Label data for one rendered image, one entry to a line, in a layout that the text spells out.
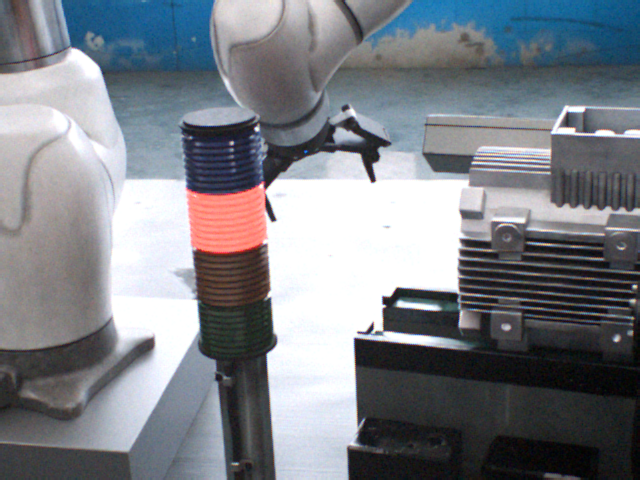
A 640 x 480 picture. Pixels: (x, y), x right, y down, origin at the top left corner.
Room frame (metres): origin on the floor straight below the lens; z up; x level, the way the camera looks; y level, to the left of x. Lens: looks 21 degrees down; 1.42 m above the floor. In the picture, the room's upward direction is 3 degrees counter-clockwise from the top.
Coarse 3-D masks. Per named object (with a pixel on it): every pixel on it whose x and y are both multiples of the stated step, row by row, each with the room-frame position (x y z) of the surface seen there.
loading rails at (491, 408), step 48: (432, 288) 1.11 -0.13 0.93; (384, 336) 1.02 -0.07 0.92; (432, 336) 1.08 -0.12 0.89; (384, 384) 0.99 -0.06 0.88; (432, 384) 0.97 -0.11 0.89; (480, 384) 0.96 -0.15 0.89; (528, 384) 0.94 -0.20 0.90; (576, 384) 0.92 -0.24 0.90; (624, 384) 0.91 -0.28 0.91; (480, 432) 0.96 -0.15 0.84; (528, 432) 0.94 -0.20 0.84; (576, 432) 0.92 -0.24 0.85; (624, 432) 0.91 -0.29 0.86
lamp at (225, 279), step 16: (192, 256) 0.79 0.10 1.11; (208, 256) 0.77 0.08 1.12; (224, 256) 0.77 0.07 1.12; (240, 256) 0.77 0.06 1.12; (256, 256) 0.78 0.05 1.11; (208, 272) 0.77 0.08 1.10; (224, 272) 0.77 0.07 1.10; (240, 272) 0.77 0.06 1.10; (256, 272) 0.78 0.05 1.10; (208, 288) 0.77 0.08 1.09; (224, 288) 0.77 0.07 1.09; (240, 288) 0.77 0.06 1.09; (256, 288) 0.77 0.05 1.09; (224, 304) 0.77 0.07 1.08; (240, 304) 0.77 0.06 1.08
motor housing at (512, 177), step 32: (480, 160) 1.01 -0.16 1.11; (512, 160) 1.00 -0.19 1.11; (544, 160) 1.00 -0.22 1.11; (512, 192) 0.98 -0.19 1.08; (544, 192) 0.97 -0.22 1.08; (480, 224) 0.96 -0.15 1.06; (544, 224) 0.94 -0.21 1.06; (576, 224) 0.93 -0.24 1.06; (480, 256) 0.94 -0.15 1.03; (544, 256) 0.93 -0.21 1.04; (576, 256) 0.91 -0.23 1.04; (480, 288) 0.94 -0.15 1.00; (512, 288) 0.93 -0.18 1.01; (544, 288) 0.92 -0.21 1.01; (576, 288) 0.91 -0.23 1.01; (608, 288) 0.90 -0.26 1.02; (544, 320) 0.92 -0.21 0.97; (576, 320) 0.91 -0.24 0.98
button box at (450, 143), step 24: (432, 120) 1.26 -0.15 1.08; (456, 120) 1.25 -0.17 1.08; (480, 120) 1.24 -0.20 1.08; (504, 120) 1.23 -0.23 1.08; (528, 120) 1.23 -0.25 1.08; (552, 120) 1.22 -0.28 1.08; (432, 144) 1.25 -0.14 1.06; (456, 144) 1.24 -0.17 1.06; (480, 144) 1.23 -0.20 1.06; (504, 144) 1.22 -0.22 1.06; (528, 144) 1.21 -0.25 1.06; (432, 168) 1.28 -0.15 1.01; (456, 168) 1.27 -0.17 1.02
